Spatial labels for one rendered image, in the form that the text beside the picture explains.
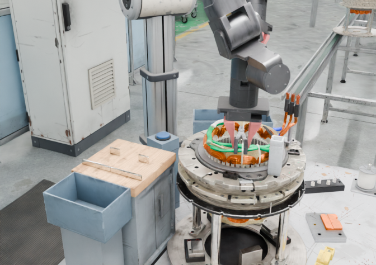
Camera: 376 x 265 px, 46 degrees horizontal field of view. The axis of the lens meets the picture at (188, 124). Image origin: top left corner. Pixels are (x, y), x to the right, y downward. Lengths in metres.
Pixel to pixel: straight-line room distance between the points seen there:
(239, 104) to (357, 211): 0.79
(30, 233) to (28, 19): 1.45
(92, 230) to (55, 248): 1.58
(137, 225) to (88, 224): 0.14
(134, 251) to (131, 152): 0.25
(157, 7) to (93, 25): 2.07
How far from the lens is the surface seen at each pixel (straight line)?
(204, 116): 1.47
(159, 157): 1.17
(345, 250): 1.38
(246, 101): 0.86
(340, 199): 1.59
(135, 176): 1.07
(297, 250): 1.31
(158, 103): 1.49
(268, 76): 0.78
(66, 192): 1.13
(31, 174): 3.36
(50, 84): 3.35
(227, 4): 0.80
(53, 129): 3.51
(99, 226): 1.01
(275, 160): 1.03
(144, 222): 1.16
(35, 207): 2.96
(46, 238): 2.69
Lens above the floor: 1.63
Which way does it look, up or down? 24 degrees down
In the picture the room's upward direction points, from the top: straight up
